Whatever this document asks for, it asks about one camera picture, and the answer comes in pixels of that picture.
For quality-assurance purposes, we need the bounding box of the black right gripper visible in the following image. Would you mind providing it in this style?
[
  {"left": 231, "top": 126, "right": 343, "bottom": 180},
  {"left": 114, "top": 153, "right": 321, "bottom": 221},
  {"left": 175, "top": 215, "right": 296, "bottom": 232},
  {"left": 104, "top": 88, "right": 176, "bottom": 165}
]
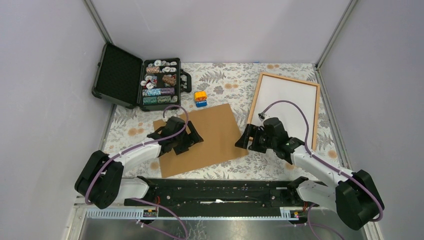
[{"left": 234, "top": 123, "right": 277, "bottom": 154}]

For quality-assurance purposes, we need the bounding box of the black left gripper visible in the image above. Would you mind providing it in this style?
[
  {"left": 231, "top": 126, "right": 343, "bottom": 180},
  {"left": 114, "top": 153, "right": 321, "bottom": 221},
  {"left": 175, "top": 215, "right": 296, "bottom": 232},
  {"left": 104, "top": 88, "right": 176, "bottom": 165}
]
[{"left": 172, "top": 121, "right": 203, "bottom": 155}]

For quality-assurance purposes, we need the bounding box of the wooden picture frame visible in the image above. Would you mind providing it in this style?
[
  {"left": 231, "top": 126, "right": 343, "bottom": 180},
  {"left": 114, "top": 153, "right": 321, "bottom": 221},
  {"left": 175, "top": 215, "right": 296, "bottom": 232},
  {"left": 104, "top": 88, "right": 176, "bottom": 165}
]
[{"left": 245, "top": 72, "right": 322, "bottom": 152}]

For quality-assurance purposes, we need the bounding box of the brown cardboard backing board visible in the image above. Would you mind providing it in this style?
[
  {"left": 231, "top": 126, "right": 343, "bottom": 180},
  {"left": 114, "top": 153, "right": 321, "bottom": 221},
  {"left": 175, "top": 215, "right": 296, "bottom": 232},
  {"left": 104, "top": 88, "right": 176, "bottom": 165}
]
[{"left": 159, "top": 103, "right": 248, "bottom": 178}]

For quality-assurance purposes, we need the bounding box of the photo print of window plant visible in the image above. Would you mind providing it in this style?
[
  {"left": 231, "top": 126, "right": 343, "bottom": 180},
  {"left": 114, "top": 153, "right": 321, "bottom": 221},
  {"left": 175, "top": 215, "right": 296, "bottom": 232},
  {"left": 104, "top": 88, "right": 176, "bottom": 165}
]
[{"left": 249, "top": 74, "right": 319, "bottom": 147}]

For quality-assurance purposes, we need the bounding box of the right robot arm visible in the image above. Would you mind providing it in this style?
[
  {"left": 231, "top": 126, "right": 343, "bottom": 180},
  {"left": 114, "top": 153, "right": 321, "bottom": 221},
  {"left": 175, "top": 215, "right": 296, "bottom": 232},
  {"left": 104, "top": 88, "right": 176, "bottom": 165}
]
[{"left": 234, "top": 117, "right": 384, "bottom": 230}]

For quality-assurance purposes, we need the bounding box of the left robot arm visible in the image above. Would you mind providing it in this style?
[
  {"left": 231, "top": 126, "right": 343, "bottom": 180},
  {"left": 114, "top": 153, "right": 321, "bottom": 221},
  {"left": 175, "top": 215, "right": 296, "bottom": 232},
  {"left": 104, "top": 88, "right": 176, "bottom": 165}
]
[{"left": 74, "top": 116, "right": 203, "bottom": 209}]

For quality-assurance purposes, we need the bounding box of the yellow and blue toy block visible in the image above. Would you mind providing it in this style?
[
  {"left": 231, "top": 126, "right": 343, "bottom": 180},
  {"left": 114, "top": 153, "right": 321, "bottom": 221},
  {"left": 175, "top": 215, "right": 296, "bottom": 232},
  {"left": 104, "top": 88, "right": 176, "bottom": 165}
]
[{"left": 194, "top": 91, "right": 208, "bottom": 108}]

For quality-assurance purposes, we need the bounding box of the purple poker chip stack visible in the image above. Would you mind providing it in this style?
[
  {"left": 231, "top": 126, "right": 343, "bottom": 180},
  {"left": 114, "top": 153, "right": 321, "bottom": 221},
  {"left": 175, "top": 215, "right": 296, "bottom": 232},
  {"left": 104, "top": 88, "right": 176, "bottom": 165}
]
[{"left": 160, "top": 87, "right": 175, "bottom": 95}]

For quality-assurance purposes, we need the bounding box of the green poker chip stack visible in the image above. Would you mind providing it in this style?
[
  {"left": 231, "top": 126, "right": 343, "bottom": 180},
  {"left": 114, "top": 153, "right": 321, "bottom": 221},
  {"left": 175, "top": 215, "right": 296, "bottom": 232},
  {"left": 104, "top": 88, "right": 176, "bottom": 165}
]
[{"left": 142, "top": 96, "right": 158, "bottom": 106}]

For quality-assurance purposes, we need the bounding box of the floral patterned table mat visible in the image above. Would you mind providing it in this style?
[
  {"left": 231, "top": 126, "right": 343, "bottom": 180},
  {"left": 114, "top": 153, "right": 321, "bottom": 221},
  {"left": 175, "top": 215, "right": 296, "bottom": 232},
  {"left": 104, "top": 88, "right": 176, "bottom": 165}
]
[{"left": 96, "top": 62, "right": 345, "bottom": 183}]

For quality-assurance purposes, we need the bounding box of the cyan poker chip stack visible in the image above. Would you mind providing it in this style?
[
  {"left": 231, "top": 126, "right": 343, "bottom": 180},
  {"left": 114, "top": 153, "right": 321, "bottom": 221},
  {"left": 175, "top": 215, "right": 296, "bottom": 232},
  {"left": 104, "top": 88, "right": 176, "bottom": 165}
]
[{"left": 142, "top": 88, "right": 161, "bottom": 97}]

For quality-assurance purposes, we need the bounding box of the orange poker chip roll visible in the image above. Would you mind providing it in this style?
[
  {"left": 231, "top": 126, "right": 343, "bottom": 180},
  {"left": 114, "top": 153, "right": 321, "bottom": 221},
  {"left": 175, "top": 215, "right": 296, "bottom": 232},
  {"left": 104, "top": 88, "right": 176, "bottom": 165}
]
[{"left": 162, "top": 75, "right": 177, "bottom": 87}]

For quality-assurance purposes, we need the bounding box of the black poker chip case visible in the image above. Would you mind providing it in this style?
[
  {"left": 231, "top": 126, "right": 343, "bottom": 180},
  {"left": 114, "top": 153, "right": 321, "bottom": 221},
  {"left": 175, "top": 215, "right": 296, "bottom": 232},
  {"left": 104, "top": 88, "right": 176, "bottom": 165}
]
[{"left": 91, "top": 43, "right": 192, "bottom": 112}]

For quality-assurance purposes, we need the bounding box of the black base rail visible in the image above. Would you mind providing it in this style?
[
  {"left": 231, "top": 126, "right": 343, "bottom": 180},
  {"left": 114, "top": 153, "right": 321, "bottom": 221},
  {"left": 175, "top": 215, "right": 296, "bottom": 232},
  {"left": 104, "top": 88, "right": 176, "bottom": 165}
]
[{"left": 123, "top": 176, "right": 306, "bottom": 219}]

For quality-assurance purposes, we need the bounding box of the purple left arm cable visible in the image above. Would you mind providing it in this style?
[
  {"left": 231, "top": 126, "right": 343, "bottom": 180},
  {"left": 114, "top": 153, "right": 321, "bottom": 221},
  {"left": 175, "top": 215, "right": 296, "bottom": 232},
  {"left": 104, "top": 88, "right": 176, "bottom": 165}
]
[{"left": 84, "top": 104, "right": 190, "bottom": 240}]

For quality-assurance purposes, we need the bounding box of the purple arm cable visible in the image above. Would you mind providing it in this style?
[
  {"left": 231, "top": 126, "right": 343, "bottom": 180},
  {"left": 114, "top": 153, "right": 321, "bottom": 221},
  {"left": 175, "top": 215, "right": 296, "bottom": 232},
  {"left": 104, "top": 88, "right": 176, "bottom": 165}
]
[
  {"left": 84, "top": 104, "right": 190, "bottom": 240},
  {"left": 258, "top": 99, "right": 385, "bottom": 240}
]

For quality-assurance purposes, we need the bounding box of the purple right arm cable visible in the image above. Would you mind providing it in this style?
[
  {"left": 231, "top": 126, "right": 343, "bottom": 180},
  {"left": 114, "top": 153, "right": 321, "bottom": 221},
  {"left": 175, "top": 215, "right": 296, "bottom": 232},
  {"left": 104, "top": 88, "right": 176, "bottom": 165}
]
[{"left": 258, "top": 99, "right": 385, "bottom": 240}]

